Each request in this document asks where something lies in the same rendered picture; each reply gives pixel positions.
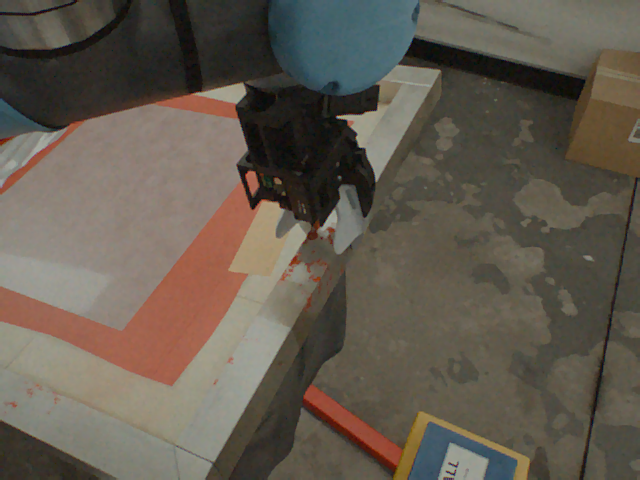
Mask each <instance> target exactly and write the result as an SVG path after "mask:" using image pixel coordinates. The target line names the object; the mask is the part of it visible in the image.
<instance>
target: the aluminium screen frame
mask: <svg viewBox="0 0 640 480"><path fill-rule="evenodd" d="M376 85H381V87H380V94H379V101H380V102H386V103H390V104H389V106H388V107H387V109H386V110H385V112H384V113H383V115H382V118H381V120H380V121H379V123H378V125H377V126H376V128H375V129H374V131H373V132H372V134H371V136H370V137H369V139H368V140H367V142H366V143H365V145H364V147H363V148H366V152H367V157H368V159H369V160H370V162H371V164H372V166H373V169H374V171H375V175H376V191H375V196H374V202H373V207H372V209H371V215H370V219H369V223H368V225H369V224H370V222H371V220H372V219H373V217H374V216H375V214H376V212H377V210H378V208H379V205H380V203H381V201H382V199H383V198H384V196H385V194H386V192H387V190H388V189H389V187H390V185H391V183H392V181H393V180H394V178H395V176H396V174H397V172H398V171H399V169H400V167H401V165H402V163H403V162H404V160H405V158H406V156H407V155H408V154H409V152H410V150H411V148H412V146H413V145H414V143H415V141H416V139H417V137H418V136H419V134H420V132H421V130H422V128H423V127H424V125H425V123H426V121H427V119H428V118H429V116H430V114H431V112H432V110H433V109H434V107H435V105H436V103H437V101H438V100H439V98H440V96H441V71H440V70H432V69H424V68H415V67H407V66H398V65H396V66H395V68H394V69H393V70H392V71H391V72H390V73H389V74H388V75H387V76H386V77H385V78H384V79H383V80H381V81H380V82H379V83H377V84H376ZM336 223H337V216H336V212H335V209H334V210H333V212H332V213H331V215H330V216H329V217H328V219H327V220H326V221H325V223H324V224H323V226H320V225H319V220H318V219H317V220H316V222H315V223H314V225H313V227H312V228H311V230H310V231H309V233H308V235H307V236H306V238H305V239H304V241H303V242H302V244H301V246H300V247H299V249H298V250H297V252H296V253H295V255H294V257H293V258H292V260H291V261H290V263H289V265H288V266H287V268H286V269H285V271H284V272H283V274H282V276H281V277H280V279H279V280H278V282H276V284H275V286H274V287H273V289H272V290H271V292H270V293H269V295H268V297H267V298H266V300H265V303H264V305H263V306H262V308H261V309H260V311H259V312H258V314H257V316H256V317H255V319H254V320H253V322H252V323H251V325H250V327H249V328H248V330H247V331H246V333H245V334H244V336H243V338H242V339H241V341H240V342H239V344H238V346H237V347H236V349H235V350H234V352H233V353H232V355H231V357H230V358H229V359H228V360H227V362H226V363H225V365H224V367H223V368H222V370H221V371H220V373H219V375H218V376H217V378H216V379H215V381H214V382H213V384H212V386H211V387H210V389H209V390H208V392H207V393H206V395H205V397H204V398H203V400H202V401H201V403H200V404H199V406H198V408H197V409H196V411H195V412H194V416H193V417H192V419H191V420H190V422H189V423H188V425H187V427H186V428H185V430H184V431H183V433H182V434H181V436H180V438H179V439H178V441H177V442H176V446H174V445H172V444H169V443H167V442H165V441H163V440H161V439H158V438H156V437H154V436H152V435H150V434H147V433H145V432H143V431H141V430H139V429H136V428H134V427H132V426H130V425H128V424H125V423H123V422H121V421H119V420H117V419H114V418H113V417H111V416H109V415H107V414H104V413H102V412H100V411H98V410H96V409H93V408H91V407H89V406H87V405H85V404H80V403H78V402H76V401H74V400H71V399H69V398H67V397H65V396H63V395H60V394H58V393H56V392H54V391H52V390H49V389H47V388H45V387H43V386H41V385H38V384H36V383H34V382H32V381H30V380H27V379H25V378H23V377H21V376H19V375H17V374H15V373H13V372H11V371H9V370H6V369H4V368H2V367H0V428H1V429H3V430H5V431H7V432H9V433H11V434H13V435H15V436H17V437H19V438H21V439H23V440H25V441H27V442H29V443H31V444H33V445H35V446H37V447H38V448H40V449H42V450H44V451H46V452H47V451H48V452H50V453H52V454H54V455H56V456H58V457H60V458H62V459H64V460H66V461H68V462H70V463H72V464H74V465H76V466H77V467H79V468H81V469H83V470H84V471H86V472H88V473H90V474H92V475H94V476H96V477H98V478H100V479H102V480H228V479H229V478H230V476H231V474H232V472H233V470H234V469H235V467H236V465H237V463H238V461H239V460H240V458H241V456H242V454H243V452H244V451H245V449H246V447H247V445H248V443H249V442H250V440H251V438H252V436H253V434H254V433H255V431H256V429H257V427H258V425H259V423H260V422H261V418H262V416H263V414H264V413H265V411H266V409H267V407H268V405H269V404H270V402H271V400H272V398H273V396H274V395H275V393H276V391H277V389H278V387H279V386H280V384H281V382H282V380H283V378H284V377H285V375H286V373H287V371H288V369H289V368H290V366H291V364H292V362H293V360H294V359H295V357H296V355H297V354H298V352H299V351H300V349H301V347H302V345H303V343H304V342H305V340H306V338H307V336H308V334H309V333H310V331H311V329H312V327H313V325H314V324H315V322H316V320H317V318H318V316H319V315H320V313H321V311H322V307H323V306H324V304H325V302H326V300H327V298H328V297H329V295H330V293H331V291H332V289H333V288H334V286H335V284H336V282H337V281H338V280H339V278H340V276H341V274H342V272H343V271H344V269H345V267H346V265H347V263H348V262H349V260H350V258H351V256H352V254H353V253H354V251H353V250H351V248H350V245H349V246H348V247H347V248H346V249H345V250H344V251H343V252H342V253H341V254H336V253H335V252H334V249H333V236H334V232H335V228H336Z"/></svg>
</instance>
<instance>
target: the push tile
mask: <svg viewBox="0 0 640 480"><path fill-rule="evenodd" d="M517 464H518V459H517V458H515V457H513V456H510V455H508V454H506V453H503V452H501V451H499V450H497V449H494V448H492V447H490V446H487V445H485V444H483V443H480V442H478V441H476V440H473V439H471V438H469V437H466V436H464V435H462V434H460V433H457V432H455V431H453V430H450V429H448V428H446V427H443V426H441V425H439V424H436V423H434V422H432V421H429V422H428V423H427V426H426V428H425V431H424V434H423V436H422V439H421V442H420V445H419V447H418V450H417V453H416V455H415V458H414V461H413V464H412V466H411V472H410V474H409V477H408V480H514V476H515V472H516V468H517Z"/></svg>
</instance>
